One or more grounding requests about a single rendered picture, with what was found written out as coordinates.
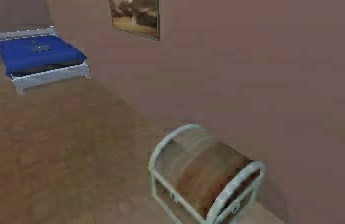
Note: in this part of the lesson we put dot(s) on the white framed brown chest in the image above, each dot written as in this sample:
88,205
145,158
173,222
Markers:
206,173

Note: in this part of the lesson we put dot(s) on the white bed with blue cover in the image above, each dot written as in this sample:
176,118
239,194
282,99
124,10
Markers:
40,58

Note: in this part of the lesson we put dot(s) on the brown framed wall picture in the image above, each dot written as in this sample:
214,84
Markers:
136,16

